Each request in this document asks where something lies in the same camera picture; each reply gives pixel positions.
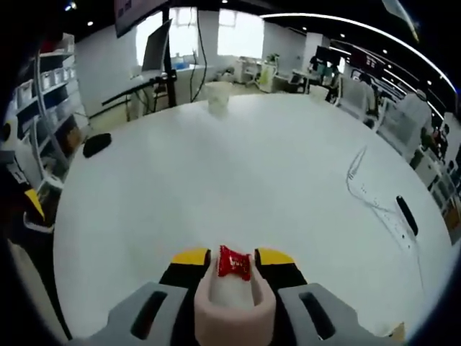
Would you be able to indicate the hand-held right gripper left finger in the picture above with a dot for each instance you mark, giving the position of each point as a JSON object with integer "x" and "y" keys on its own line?
{"x": 180, "y": 274}

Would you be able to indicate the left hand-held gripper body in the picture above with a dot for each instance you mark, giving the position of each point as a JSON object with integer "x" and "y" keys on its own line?
{"x": 14, "y": 151}

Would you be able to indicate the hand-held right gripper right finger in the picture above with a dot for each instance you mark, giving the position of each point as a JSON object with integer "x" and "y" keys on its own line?
{"x": 284, "y": 272}

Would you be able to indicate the small red food packet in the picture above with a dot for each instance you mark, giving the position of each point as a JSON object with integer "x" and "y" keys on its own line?
{"x": 232, "y": 263}

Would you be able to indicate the beige food container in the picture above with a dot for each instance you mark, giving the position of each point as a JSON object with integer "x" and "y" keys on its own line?
{"x": 399, "y": 331}

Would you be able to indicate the white storage shelf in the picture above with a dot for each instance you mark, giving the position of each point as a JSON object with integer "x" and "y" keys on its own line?
{"x": 54, "y": 79}

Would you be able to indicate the black soft case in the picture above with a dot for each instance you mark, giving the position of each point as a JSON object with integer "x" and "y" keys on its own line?
{"x": 97, "y": 145}

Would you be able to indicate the white power strip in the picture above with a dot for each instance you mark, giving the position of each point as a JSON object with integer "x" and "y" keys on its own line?
{"x": 387, "y": 218}

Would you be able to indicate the black oblong remote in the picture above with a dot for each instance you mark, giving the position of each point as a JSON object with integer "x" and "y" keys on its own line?
{"x": 407, "y": 216}

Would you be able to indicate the grey standing desk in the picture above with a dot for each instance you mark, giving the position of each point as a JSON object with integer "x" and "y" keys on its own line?
{"x": 151, "y": 81}

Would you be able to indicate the grey monitor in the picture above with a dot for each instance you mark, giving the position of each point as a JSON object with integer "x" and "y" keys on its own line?
{"x": 156, "y": 47}

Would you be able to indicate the white paper cup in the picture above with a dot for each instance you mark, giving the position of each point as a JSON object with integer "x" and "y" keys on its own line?
{"x": 217, "y": 97}

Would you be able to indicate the black monitor stand pole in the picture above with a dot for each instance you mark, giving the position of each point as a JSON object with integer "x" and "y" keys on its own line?
{"x": 169, "y": 54}

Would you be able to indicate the white mesh chair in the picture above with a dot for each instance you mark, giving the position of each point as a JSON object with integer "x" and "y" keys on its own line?
{"x": 351, "y": 99}
{"x": 390, "y": 122}

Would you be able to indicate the large dark hanging screen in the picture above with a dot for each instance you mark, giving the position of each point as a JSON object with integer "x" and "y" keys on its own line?
{"x": 137, "y": 14}

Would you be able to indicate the small hanging display screen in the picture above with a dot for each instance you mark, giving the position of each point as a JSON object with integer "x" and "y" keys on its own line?
{"x": 367, "y": 59}

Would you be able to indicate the curved ceiling strip light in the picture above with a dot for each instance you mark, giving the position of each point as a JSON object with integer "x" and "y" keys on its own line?
{"x": 324, "y": 16}

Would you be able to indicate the dark framed ceiling sign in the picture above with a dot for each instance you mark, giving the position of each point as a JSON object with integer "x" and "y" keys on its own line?
{"x": 399, "y": 14}

